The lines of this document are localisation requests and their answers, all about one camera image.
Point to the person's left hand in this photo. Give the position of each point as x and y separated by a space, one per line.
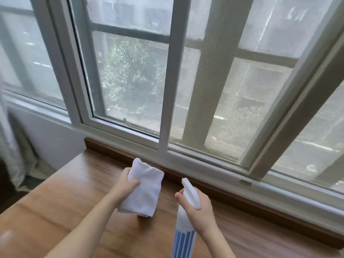
124 185

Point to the person's right hand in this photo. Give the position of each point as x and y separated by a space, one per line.
197 210

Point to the person's left thumb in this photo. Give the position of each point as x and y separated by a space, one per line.
133 183

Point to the person's right thumb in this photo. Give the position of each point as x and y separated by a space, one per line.
198 194

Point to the white cloth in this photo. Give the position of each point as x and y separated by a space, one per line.
145 188

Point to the white blue spray bottle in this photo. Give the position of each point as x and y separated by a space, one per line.
185 225

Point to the person's right forearm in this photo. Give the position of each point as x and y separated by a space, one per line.
216 243

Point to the person's left forearm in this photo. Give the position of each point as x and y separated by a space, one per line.
86 226

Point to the brown wooden sill trim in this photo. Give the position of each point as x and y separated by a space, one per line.
204 182

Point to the green tree outside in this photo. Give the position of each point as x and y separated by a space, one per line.
131 75

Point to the white sheer curtain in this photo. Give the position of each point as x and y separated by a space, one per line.
10 137

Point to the white sliding window frame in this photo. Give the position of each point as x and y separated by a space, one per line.
177 104

